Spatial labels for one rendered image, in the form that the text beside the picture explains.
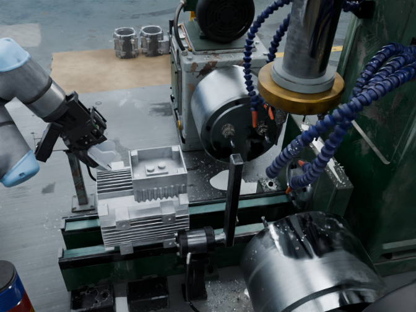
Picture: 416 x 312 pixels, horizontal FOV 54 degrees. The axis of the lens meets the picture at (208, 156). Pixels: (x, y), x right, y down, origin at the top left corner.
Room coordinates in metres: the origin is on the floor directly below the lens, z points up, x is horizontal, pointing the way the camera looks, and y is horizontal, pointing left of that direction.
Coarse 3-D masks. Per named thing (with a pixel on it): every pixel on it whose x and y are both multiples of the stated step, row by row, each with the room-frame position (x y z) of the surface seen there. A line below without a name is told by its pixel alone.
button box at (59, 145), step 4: (36, 136) 0.84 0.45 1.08; (40, 136) 0.84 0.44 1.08; (36, 140) 0.84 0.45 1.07; (60, 140) 0.85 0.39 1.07; (36, 144) 0.83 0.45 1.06; (56, 144) 0.84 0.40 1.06; (60, 144) 0.84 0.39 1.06; (64, 144) 0.84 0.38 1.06; (56, 148) 0.83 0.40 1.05; (60, 148) 0.83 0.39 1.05; (64, 148) 0.84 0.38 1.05
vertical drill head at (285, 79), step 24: (312, 0) 0.72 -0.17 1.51; (336, 0) 0.73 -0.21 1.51; (288, 24) 0.77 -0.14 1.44; (312, 24) 0.72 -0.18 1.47; (336, 24) 0.74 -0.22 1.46; (288, 48) 0.75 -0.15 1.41; (312, 48) 0.72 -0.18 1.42; (264, 72) 0.78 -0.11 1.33; (288, 72) 0.74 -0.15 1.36; (312, 72) 0.72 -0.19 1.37; (336, 72) 0.79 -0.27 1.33; (264, 96) 0.72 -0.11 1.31; (288, 96) 0.69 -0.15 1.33; (312, 96) 0.69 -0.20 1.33; (336, 96) 0.70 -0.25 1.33
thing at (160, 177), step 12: (132, 156) 0.71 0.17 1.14; (144, 156) 0.73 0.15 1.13; (156, 156) 0.74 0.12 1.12; (168, 156) 0.75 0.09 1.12; (180, 156) 0.72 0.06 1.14; (132, 168) 0.70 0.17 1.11; (144, 168) 0.70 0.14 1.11; (156, 168) 0.69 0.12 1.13; (168, 168) 0.70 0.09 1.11; (180, 168) 0.67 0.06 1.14; (132, 180) 0.63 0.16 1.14; (144, 180) 0.64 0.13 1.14; (156, 180) 0.64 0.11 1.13; (168, 180) 0.65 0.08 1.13; (180, 180) 0.66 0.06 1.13; (144, 192) 0.63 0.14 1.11; (156, 192) 0.64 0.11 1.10; (168, 192) 0.65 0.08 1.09; (180, 192) 0.66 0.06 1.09
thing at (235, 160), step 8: (232, 160) 0.59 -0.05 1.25; (240, 160) 0.59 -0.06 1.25; (232, 168) 0.58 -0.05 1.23; (240, 168) 0.58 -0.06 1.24; (232, 176) 0.58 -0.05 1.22; (240, 176) 0.58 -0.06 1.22; (232, 184) 0.58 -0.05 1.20; (240, 184) 0.58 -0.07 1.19; (232, 192) 0.58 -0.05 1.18; (232, 200) 0.58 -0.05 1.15; (232, 208) 0.58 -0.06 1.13; (232, 216) 0.58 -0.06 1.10; (224, 224) 0.60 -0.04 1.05; (232, 224) 0.58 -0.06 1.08; (224, 232) 0.59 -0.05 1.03; (232, 232) 0.58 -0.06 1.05; (232, 240) 0.58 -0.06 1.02
